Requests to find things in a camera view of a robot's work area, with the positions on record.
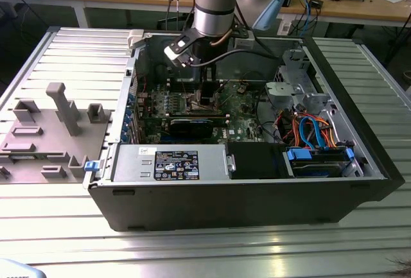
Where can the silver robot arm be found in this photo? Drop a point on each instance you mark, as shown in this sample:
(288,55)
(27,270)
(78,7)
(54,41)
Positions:
(213,18)

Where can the CPU socket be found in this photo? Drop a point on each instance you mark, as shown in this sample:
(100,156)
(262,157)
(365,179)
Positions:
(194,108)

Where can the green RAM stick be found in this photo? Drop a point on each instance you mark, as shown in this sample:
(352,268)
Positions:
(199,117)

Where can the grey plastic case latch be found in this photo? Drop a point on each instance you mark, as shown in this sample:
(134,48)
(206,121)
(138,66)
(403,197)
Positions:
(135,38)

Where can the green motherboard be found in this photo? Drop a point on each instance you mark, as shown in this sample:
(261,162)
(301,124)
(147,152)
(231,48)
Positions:
(241,120)

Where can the black graphics card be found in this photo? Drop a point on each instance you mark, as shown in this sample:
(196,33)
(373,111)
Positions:
(191,128)

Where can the white paper label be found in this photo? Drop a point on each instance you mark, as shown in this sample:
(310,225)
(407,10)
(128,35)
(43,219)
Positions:
(284,28)

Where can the silver metal drive cage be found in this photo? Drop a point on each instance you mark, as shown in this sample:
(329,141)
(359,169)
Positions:
(282,93)

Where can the small black adapter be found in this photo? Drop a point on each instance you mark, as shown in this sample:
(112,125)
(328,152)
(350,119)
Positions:
(316,3)

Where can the black plastic shroud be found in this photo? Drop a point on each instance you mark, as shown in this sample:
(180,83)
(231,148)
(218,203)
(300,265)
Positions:
(253,160)

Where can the silver power supply unit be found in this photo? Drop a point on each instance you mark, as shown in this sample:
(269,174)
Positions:
(135,162)

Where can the hard disk in blue carrier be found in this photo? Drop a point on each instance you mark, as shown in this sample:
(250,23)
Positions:
(298,155)

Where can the black PC case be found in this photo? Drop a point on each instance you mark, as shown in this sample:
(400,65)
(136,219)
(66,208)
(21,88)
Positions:
(224,207)

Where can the blue plastic case latch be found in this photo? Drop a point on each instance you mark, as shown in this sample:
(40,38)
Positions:
(90,166)

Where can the grey parts rack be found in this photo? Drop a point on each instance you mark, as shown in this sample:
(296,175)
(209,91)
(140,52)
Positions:
(48,149)

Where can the white plastic device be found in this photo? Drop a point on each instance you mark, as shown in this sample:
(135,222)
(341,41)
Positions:
(16,270)

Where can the person's dark-haired head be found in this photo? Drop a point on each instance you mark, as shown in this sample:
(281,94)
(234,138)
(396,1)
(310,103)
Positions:
(403,263)

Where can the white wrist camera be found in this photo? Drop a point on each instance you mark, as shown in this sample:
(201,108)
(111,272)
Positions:
(175,50)

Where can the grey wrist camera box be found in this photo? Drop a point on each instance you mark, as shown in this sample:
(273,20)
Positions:
(243,42)

